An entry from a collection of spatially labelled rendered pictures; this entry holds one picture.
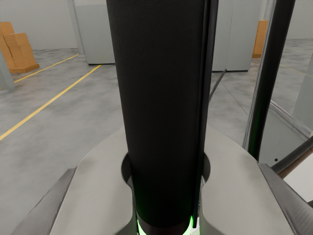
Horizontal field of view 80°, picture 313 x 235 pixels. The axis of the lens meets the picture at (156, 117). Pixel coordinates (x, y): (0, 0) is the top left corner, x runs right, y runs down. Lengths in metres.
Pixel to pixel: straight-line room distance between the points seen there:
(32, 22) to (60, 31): 1.70
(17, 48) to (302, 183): 8.18
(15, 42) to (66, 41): 5.93
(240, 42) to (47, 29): 11.38
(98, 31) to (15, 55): 2.99
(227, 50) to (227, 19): 0.75
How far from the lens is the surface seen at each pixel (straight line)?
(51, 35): 14.17
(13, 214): 2.33
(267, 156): 1.51
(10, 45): 8.32
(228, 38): 5.80
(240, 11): 5.83
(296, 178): 0.54
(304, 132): 1.19
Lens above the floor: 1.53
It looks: 28 degrees down
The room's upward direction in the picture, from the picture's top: 3 degrees counter-clockwise
